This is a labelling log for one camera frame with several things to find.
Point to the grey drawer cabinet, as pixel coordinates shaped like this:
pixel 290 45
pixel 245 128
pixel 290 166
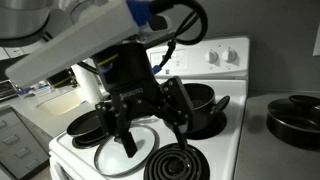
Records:
pixel 20 146

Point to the white electric stove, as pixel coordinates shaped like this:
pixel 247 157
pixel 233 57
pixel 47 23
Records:
pixel 230 110

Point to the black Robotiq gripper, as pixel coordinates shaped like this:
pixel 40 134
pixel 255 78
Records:
pixel 133 76

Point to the black saucepan lid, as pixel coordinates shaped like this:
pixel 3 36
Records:
pixel 300 106

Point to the black cooking pot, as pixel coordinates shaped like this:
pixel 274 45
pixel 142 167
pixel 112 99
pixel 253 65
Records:
pixel 201 96

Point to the white paper towel roll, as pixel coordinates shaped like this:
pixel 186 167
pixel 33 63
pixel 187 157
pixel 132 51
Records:
pixel 87 83

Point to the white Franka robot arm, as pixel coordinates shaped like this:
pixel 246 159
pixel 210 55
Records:
pixel 76 43

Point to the cream kitchen sink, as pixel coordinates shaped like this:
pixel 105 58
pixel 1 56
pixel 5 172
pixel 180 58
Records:
pixel 61 103

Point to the white stove knob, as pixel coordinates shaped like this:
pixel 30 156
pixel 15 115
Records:
pixel 211 56
pixel 229 55

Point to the glass lid with black knob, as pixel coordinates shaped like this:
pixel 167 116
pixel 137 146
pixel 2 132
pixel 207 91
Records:
pixel 110 163

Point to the small black frying pan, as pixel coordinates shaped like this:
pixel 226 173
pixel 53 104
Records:
pixel 85 125

